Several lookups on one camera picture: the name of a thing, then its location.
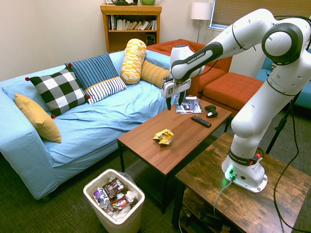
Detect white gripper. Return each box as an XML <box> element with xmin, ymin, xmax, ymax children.
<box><xmin>161</xmin><ymin>77</ymin><xmax>192</xmax><ymax>111</ymax></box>

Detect yellow chip bag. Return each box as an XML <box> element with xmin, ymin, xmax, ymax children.
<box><xmin>153</xmin><ymin>129</ymin><xmax>175</xmax><ymax>146</ymax></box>

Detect clear plastic bin liner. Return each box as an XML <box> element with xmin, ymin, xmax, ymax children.
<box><xmin>116</xmin><ymin>170</ymin><xmax>137</xmax><ymax>186</ymax></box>

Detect white plastic trash bin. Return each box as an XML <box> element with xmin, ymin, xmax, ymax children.
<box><xmin>83</xmin><ymin>168</ymin><xmax>146</xmax><ymax>233</ymax></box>

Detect dark cover magazine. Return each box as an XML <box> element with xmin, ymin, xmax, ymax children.
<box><xmin>175</xmin><ymin>96</ymin><xmax>205</xmax><ymax>115</ymax></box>

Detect black remote control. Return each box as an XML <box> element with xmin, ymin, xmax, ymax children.
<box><xmin>190</xmin><ymin>115</ymin><xmax>212</xmax><ymax>129</ymax></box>

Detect brown wooden coffee table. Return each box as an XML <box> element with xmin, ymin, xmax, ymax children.
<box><xmin>117</xmin><ymin>103</ymin><xmax>233</xmax><ymax>214</ymax></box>

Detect mustard striped pillow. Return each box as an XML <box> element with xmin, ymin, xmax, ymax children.
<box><xmin>140</xmin><ymin>60</ymin><xmax>171</xmax><ymax>89</ymax></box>

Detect black game controller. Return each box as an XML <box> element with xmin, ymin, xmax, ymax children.
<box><xmin>204</xmin><ymin>104</ymin><xmax>219</xmax><ymax>118</ymax></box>

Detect orange armchair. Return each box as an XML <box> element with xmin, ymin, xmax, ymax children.
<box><xmin>146</xmin><ymin>38</ymin><xmax>233</xmax><ymax>95</ymax></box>

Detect orange ottoman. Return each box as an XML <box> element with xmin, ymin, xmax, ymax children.
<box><xmin>202</xmin><ymin>72</ymin><xmax>264</xmax><ymax>118</ymax></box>

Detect yellow white patterned bolster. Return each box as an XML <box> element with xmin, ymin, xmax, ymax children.
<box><xmin>120</xmin><ymin>38</ymin><xmax>147</xmax><ymax>85</ymax></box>

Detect small black speaker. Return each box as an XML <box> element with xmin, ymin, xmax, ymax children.
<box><xmin>145</xmin><ymin>33</ymin><xmax>156</xmax><ymax>47</ymax></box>

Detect white navy striped pillow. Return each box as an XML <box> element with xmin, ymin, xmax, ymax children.
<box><xmin>84</xmin><ymin>76</ymin><xmax>127</xmax><ymax>105</ymax></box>

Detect wooden bookshelf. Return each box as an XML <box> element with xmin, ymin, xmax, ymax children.
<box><xmin>100</xmin><ymin>3</ymin><xmax>163</xmax><ymax>54</ymax></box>

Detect dark floor vent grille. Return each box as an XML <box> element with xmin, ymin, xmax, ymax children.
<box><xmin>124</xmin><ymin>158</ymin><xmax>152</xmax><ymax>181</ymax></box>

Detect light blue sofa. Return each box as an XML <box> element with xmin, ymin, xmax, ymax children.
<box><xmin>0</xmin><ymin>50</ymin><xmax>176</xmax><ymax>201</ymax></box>

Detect row of books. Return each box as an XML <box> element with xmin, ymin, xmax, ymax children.
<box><xmin>107</xmin><ymin>15</ymin><xmax>158</xmax><ymax>31</ymax></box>

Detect blue striped pillow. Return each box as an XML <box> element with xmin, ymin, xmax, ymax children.
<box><xmin>64</xmin><ymin>52</ymin><xmax>120</xmax><ymax>91</ymax></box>

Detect white shade floor lamp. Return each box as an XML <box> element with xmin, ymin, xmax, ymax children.
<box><xmin>190</xmin><ymin>2</ymin><xmax>214</xmax><ymax>45</ymax></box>

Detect crumpled white paper tissue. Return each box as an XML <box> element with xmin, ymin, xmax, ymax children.
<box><xmin>124</xmin><ymin>190</ymin><xmax>139</xmax><ymax>202</ymax></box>

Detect brown snack wrapper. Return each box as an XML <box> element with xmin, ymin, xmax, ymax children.
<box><xmin>102</xmin><ymin>177</ymin><xmax>125</xmax><ymax>200</ymax></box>

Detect black object on bookshelf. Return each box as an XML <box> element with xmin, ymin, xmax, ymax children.
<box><xmin>113</xmin><ymin>0</ymin><xmax>138</xmax><ymax>6</ymax></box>

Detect wooden window blinds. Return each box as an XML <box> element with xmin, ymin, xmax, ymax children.
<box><xmin>209</xmin><ymin>0</ymin><xmax>311</xmax><ymax>31</ymax></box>

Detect black white checkered pillow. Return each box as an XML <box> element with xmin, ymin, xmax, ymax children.
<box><xmin>25</xmin><ymin>67</ymin><xmax>91</xmax><ymax>119</ymax></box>

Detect black power strip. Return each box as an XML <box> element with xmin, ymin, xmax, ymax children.
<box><xmin>178</xmin><ymin>208</ymin><xmax>232</xmax><ymax>233</ymax></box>

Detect hint blackberry water bottle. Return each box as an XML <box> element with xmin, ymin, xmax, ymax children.
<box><xmin>93</xmin><ymin>187</ymin><xmax>111</xmax><ymax>209</ymax></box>

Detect flat white paper tissue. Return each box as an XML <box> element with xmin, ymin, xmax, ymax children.
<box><xmin>112</xmin><ymin>205</ymin><xmax>133</xmax><ymax>221</ymax></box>

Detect rustic wooden robot stand table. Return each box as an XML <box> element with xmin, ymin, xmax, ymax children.
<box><xmin>171</xmin><ymin>132</ymin><xmax>311</xmax><ymax>233</ymax></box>

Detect teal sofa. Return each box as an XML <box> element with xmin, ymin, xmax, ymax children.
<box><xmin>255</xmin><ymin>47</ymin><xmax>311</xmax><ymax>110</ymax></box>

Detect plain mustard yellow pillow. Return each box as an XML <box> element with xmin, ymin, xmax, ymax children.
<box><xmin>14</xmin><ymin>93</ymin><xmax>62</xmax><ymax>144</ymax></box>

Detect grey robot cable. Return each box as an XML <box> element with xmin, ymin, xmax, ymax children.
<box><xmin>213</xmin><ymin>179</ymin><xmax>234</xmax><ymax>216</ymax></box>

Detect black camera tripod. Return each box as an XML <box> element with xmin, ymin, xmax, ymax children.
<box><xmin>265</xmin><ymin>92</ymin><xmax>302</xmax><ymax>155</ymax></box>

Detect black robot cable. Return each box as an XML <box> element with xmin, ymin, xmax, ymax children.
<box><xmin>273</xmin><ymin>15</ymin><xmax>311</xmax><ymax>233</ymax></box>

